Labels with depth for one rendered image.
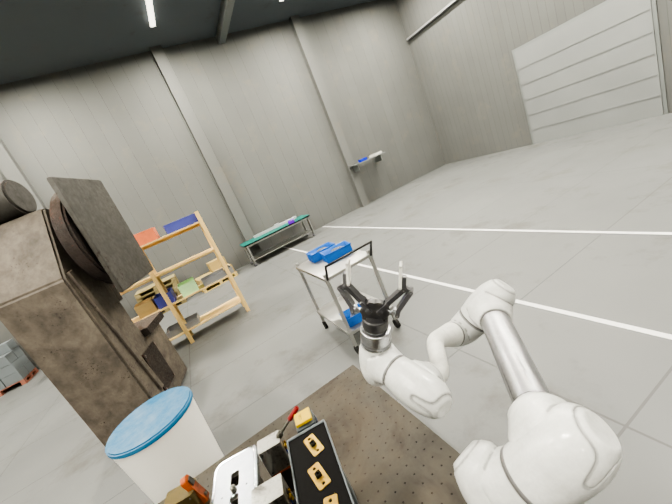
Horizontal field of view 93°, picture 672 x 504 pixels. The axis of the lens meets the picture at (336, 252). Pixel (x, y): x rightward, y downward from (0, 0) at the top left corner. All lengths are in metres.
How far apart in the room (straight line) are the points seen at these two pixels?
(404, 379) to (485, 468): 0.28
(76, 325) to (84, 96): 7.98
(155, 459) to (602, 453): 2.50
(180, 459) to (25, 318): 2.20
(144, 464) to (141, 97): 9.63
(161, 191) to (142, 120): 1.96
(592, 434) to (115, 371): 4.01
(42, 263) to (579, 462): 4.13
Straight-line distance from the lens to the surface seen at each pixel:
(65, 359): 4.34
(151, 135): 10.83
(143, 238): 6.13
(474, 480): 1.02
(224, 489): 1.52
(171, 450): 2.81
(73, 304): 4.07
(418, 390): 0.91
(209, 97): 11.19
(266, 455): 1.44
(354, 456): 1.72
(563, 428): 0.91
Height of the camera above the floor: 1.92
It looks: 15 degrees down
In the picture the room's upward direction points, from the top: 23 degrees counter-clockwise
